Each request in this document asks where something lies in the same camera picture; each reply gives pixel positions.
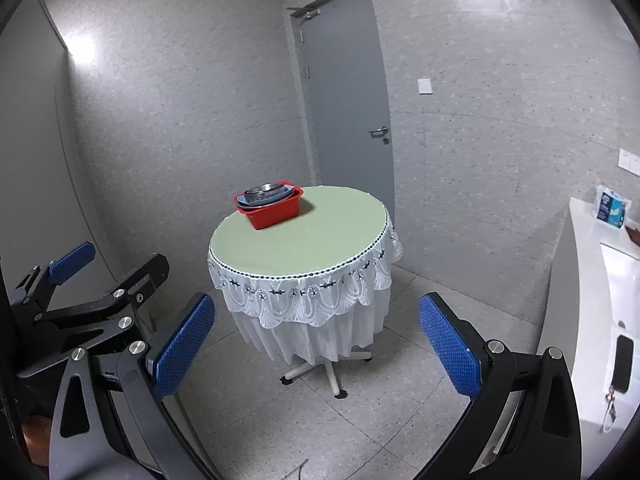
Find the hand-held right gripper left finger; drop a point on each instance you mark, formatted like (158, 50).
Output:
(182, 345)

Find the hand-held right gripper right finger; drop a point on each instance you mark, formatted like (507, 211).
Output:
(450, 345)

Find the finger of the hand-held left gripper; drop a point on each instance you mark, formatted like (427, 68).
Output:
(72, 262)
(147, 272)

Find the blue square bowl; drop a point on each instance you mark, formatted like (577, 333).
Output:
(260, 202)

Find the red plastic basin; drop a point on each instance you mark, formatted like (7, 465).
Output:
(272, 215)

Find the large steel bowl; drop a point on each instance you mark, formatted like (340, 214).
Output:
(262, 191)

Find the white sink counter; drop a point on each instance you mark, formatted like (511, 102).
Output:
(575, 285)

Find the round table, white tablecloth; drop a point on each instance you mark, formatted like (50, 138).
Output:
(300, 230)

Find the blue white tissue pack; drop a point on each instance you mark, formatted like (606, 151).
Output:
(610, 207)

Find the brown dish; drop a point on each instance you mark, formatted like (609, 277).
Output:
(634, 236)

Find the grey door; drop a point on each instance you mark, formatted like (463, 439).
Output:
(345, 85)

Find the door closer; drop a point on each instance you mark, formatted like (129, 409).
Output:
(310, 12)

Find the white wall socket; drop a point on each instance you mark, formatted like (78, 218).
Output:
(625, 158)
(636, 165)

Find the white light switch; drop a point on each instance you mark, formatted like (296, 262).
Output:
(424, 86)

